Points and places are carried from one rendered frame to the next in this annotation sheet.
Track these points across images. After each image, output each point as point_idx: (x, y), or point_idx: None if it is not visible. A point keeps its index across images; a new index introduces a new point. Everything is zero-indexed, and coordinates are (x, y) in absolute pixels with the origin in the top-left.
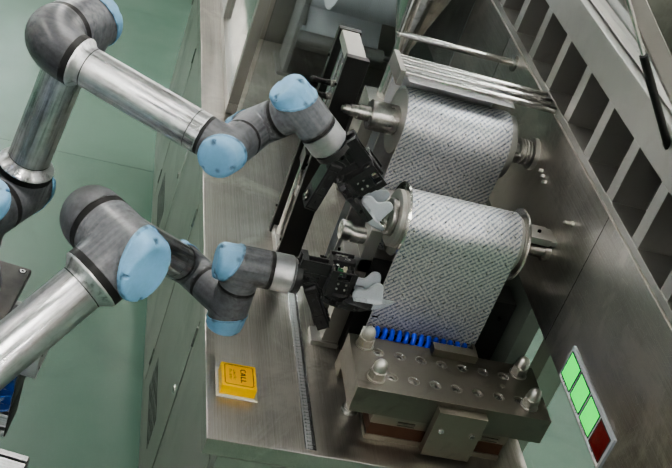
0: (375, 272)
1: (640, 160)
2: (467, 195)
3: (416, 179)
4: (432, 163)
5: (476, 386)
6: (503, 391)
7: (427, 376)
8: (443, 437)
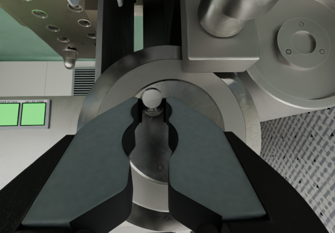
0: None
1: None
2: (262, 129)
3: (314, 130)
4: (307, 168)
5: (63, 28)
6: (75, 43)
7: None
8: None
